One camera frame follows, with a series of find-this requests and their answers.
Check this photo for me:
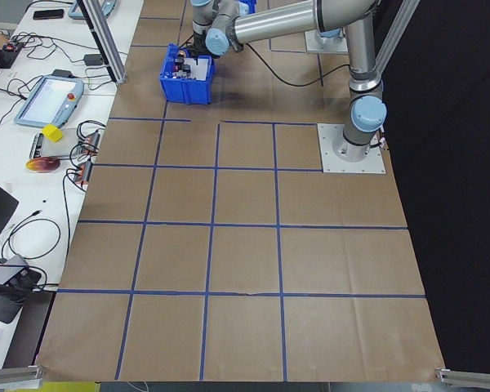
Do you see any blue bin with buttons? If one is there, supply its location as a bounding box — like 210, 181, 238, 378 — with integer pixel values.
158, 42, 216, 106

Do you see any white foam bin liner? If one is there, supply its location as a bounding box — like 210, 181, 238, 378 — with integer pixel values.
187, 55, 212, 81

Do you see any grey teach pendant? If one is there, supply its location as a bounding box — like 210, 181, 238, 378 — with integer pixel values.
67, 0, 120, 20
14, 75, 86, 130

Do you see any grey usb adapter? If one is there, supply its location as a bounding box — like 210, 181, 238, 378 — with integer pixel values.
79, 130, 104, 153
71, 161, 95, 189

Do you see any black smartphone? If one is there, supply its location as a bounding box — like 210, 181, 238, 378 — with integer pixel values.
32, 8, 65, 20

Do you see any yellow cube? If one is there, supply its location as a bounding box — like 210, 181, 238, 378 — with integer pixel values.
40, 124, 65, 143

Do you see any small grey keypad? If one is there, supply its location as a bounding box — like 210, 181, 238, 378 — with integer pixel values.
29, 132, 47, 161

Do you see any dark red apple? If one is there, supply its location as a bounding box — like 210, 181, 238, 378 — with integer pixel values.
25, 157, 62, 173

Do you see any aluminium profile bar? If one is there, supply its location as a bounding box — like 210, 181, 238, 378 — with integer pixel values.
434, 367, 490, 387
0, 364, 50, 388

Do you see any aluminium profile post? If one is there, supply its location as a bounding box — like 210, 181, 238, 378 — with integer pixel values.
76, 0, 128, 85

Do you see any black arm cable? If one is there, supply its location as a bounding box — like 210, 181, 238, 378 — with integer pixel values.
243, 40, 352, 87

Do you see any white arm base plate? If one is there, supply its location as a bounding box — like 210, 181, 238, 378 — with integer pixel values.
304, 30, 350, 54
317, 122, 387, 175

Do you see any black usb cable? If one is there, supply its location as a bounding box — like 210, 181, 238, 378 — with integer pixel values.
76, 119, 107, 142

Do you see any black adapter cable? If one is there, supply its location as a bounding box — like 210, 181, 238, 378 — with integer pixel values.
24, 35, 87, 62

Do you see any black pendant cable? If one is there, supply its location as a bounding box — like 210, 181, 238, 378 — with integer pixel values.
0, 75, 29, 130

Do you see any electronics board with wires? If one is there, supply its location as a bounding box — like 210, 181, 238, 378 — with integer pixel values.
2, 38, 26, 55

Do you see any slanted metal frame bar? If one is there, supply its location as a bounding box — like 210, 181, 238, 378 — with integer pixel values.
376, 0, 421, 82

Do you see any black looped cable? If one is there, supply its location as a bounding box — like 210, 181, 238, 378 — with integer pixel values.
0, 207, 62, 262

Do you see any black frame cover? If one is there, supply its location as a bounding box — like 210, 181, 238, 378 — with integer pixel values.
375, 0, 490, 379

